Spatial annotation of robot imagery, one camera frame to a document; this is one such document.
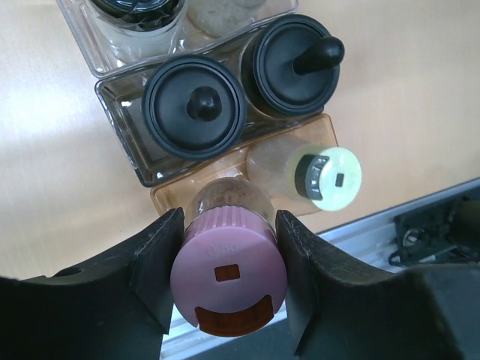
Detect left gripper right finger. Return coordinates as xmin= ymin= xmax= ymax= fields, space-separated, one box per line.
xmin=276 ymin=210 xmax=465 ymax=359

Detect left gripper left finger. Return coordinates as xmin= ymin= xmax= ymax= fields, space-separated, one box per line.
xmin=1 ymin=208 xmax=185 ymax=359

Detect pink-lid spice bottle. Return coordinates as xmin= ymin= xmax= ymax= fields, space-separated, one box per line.
xmin=170 ymin=176 xmax=287 ymax=337

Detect green-lid spice bottle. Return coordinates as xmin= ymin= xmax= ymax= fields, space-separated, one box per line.
xmin=246 ymin=135 xmax=362 ymax=212

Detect black-lid jar brown spice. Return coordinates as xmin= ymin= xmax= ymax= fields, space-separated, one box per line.
xmin=142 ymin=54 xmax=248 ymax=161

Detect black-lid jar white beads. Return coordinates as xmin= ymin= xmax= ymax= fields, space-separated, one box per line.
xmin=239 ymin=14 xmax=345 ymax=119

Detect glossy black-lid jar white powder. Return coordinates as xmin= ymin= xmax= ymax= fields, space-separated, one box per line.
xmin=87 ymin=0 xmax=186 ymax=64

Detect taped black-lid jar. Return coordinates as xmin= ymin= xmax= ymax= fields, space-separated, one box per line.
xmin=187 ymin=0 xmax=266 ymax=38

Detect amber plastic tray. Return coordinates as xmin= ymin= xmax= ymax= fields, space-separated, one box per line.
xmin=150 ymin=113 xmax=338 ymax=215

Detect smoky grey plastic tray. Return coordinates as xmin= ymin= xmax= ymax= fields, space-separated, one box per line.
xmin=93 ymin=18 xmax=323 ymax=188

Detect clear plastic tray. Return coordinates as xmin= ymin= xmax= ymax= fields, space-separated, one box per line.
xmin=58 ymin=1 xmax=299 ymax=79

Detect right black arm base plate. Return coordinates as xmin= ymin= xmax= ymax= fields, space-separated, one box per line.
xmin=388 ymin=195 xmax=479 ymax=268

